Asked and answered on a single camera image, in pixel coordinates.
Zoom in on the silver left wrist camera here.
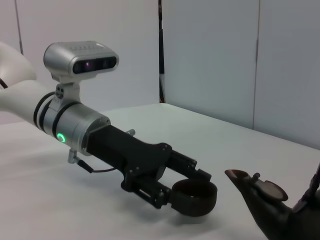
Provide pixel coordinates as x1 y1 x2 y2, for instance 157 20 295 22
43 41 120 105

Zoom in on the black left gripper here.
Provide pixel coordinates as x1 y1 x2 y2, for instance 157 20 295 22
86 124 212 210

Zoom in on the left gripper cable with plugs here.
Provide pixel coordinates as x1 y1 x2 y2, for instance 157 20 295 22
67 128 136 174

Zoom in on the black round teapot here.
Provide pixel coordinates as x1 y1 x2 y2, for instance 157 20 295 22
224 162 320 240

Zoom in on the small black teacup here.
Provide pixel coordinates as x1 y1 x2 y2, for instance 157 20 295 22
171 179 218 217

